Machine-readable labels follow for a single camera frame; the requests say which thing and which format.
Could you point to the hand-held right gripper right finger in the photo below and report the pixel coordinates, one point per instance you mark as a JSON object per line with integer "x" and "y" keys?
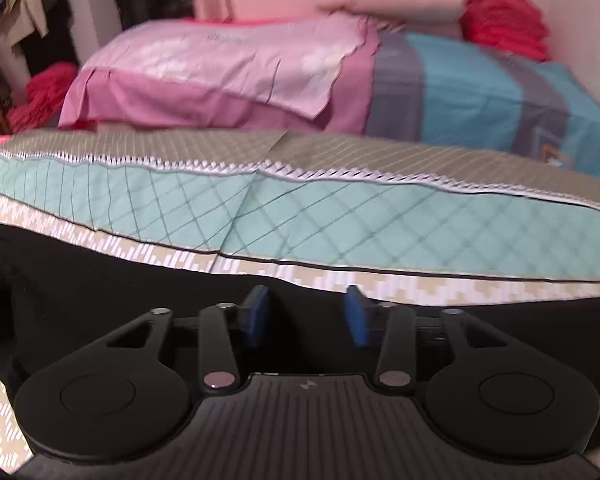
{"x": 357, "y": 317}

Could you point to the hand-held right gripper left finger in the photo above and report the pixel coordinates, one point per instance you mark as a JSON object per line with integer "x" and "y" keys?
{"x": 256, "y": 317}

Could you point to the black pants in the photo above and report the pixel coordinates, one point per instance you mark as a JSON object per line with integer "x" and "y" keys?
{"x": 105, "y": 280}

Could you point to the beige teal patterned bedsheet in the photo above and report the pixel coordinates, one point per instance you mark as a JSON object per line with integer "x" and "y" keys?
{"x": 330, "y": 225}

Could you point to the pink floral sheet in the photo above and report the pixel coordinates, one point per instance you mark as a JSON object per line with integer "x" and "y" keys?
{"x": 205, "y": 75}

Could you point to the blue grey striped sheet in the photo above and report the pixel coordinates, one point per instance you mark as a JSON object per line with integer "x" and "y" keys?
{"x": 470, "y": 95}

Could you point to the red cloth pile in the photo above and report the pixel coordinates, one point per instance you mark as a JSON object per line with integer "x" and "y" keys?
{"x": 45, "y": 90}

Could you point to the pink pillow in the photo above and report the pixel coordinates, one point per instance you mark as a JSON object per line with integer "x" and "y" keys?
{"x": 395, "y": 0}

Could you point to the red folded cloth stack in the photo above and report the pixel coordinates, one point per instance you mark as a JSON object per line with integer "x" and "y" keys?
{"x": 505, "y": 20}

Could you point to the dark hanging clothes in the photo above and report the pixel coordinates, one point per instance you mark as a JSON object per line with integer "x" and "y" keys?
{"x": 25, "y": 10}

